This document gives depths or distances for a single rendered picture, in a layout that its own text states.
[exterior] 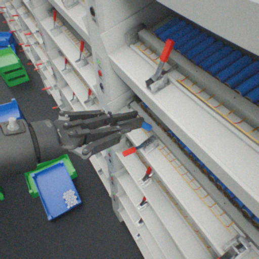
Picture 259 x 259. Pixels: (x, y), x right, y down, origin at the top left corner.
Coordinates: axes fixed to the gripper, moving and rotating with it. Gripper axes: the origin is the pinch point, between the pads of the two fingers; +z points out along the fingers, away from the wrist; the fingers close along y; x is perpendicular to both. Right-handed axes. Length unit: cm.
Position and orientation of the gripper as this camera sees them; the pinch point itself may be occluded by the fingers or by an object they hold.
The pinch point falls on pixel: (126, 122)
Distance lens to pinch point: 50.2
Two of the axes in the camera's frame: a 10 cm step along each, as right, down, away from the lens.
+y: -5.2, -6.4, 5.7
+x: -2.2, 7.4, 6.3
